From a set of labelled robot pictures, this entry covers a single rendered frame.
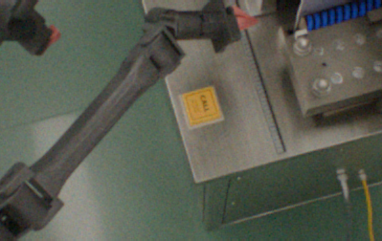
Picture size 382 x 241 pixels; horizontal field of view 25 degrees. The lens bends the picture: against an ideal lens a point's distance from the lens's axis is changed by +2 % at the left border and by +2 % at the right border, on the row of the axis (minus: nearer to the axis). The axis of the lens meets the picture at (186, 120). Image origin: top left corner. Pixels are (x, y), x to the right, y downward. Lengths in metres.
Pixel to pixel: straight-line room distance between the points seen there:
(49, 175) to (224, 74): 0.55
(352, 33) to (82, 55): 1.29
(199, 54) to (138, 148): 0.92
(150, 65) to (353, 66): 0.44
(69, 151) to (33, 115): 1.33
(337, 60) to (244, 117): 0.24
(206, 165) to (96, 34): 1.17
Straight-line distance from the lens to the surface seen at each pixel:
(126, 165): 2.80
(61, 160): 1.55
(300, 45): 1.78
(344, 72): 1.81
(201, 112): 1.87
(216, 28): 1.70
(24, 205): 1.53
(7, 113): 2.90
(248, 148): 1.88
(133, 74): 1.61
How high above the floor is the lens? 2.72
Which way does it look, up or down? 74 degrees down
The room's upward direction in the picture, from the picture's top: 3 degrees counter-clockwise
